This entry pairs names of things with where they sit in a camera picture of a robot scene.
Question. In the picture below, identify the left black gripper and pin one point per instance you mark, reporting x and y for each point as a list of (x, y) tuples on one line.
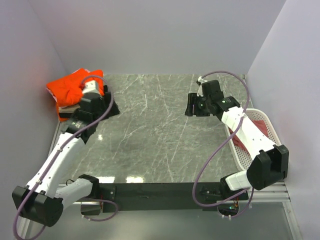
[(111, 106)]

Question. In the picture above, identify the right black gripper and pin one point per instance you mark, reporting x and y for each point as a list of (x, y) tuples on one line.
[(191, 104)]

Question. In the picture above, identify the orange t-shirt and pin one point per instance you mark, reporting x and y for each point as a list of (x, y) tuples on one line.
[(68, 89), (58, 112)]

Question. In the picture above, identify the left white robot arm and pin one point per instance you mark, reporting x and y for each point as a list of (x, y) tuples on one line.
[(41, 200)]

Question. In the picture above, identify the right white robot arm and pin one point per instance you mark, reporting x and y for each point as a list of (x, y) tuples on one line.
[(269, 161)]

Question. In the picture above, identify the folded beige t-shirt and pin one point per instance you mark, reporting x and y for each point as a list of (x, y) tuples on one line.
[(68, 109)]

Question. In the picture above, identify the folded orange t-shirt bottom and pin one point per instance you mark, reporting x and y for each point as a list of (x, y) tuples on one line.
[(58, 112)]

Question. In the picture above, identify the folded pink t-shirt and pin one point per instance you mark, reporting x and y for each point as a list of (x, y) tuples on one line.
[(53, 94)]

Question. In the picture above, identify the dusty red t-shirt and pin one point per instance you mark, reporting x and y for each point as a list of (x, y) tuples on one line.
[(260, 124)]

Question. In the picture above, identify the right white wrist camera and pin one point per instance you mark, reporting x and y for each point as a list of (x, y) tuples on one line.
[(199, 82)]

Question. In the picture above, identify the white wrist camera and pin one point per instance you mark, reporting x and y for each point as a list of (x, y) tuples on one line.
[(91, 88), (199, 82)]

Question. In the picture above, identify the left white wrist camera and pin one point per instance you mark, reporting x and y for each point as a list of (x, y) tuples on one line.
[(91, 88)]

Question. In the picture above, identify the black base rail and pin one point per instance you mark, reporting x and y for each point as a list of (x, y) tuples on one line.
[(162, 196)]

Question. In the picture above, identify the aluminium frame rail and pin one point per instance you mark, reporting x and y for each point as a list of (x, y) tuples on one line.
[(275, 193)]

